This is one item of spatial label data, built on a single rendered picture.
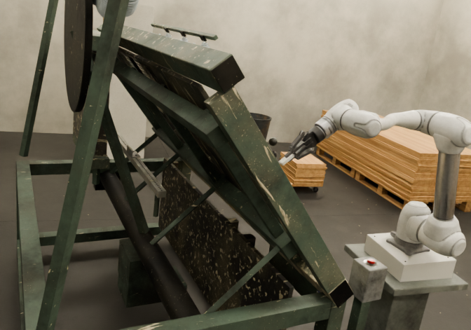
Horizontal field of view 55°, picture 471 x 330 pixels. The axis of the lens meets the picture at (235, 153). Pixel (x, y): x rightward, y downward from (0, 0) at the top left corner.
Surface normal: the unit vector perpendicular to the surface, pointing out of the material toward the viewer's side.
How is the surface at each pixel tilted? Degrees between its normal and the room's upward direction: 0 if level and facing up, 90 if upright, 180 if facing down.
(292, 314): 90
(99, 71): 83
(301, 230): 90
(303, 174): 90
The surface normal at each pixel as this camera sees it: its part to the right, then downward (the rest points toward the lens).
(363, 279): -0.89, 0.01
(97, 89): -0.30, 0.11
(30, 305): 0.12, -0.95
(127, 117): 0.30, 0.30
